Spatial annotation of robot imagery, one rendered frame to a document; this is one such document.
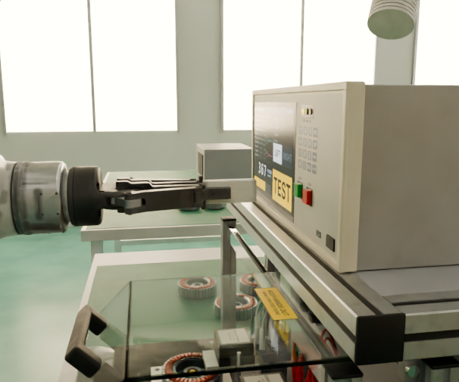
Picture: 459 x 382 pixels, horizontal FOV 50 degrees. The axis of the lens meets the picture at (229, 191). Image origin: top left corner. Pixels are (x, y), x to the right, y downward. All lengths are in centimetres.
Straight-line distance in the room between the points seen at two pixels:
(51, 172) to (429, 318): 44
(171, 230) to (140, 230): 14
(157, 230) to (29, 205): 165
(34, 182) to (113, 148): 474
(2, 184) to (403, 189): 45
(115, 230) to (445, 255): 178
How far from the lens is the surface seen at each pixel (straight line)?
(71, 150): 539
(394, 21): 191
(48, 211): 62
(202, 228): 225
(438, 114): 58
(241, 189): 65
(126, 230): 224
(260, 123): 89
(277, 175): 78
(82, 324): 58
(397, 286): 54
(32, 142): 544
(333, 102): 56
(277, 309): 59
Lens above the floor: 130
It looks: 10 degrees down
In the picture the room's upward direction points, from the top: straight up
